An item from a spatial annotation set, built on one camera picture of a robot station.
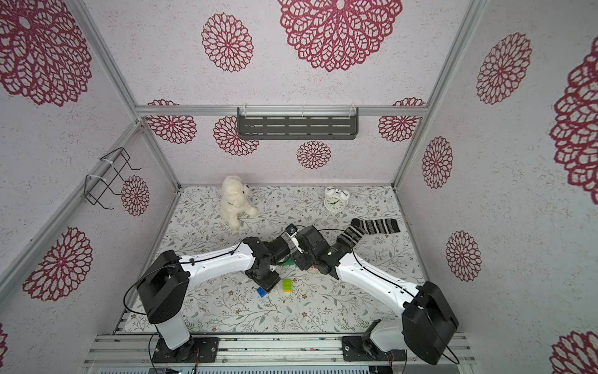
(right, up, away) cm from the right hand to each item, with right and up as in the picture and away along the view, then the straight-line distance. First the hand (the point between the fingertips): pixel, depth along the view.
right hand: (302, 245), depth 83 cm
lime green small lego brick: (-5, -14, +2) cm, 16 cm away
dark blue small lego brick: (-15, -17, +2) cm, 23 cm away
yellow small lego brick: (-5, -17, +2) cm, 18 cm away
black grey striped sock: (+26, +5, +20) cm, 33 cm away
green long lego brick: (-5, -3, -9) cm, 11 cm away
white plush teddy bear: (-27, +16, +11) cm, 33 cm away
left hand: (-14, -14, +1) cm, 20 cm away
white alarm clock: (+15, +17, +21) cm, 31 cm away
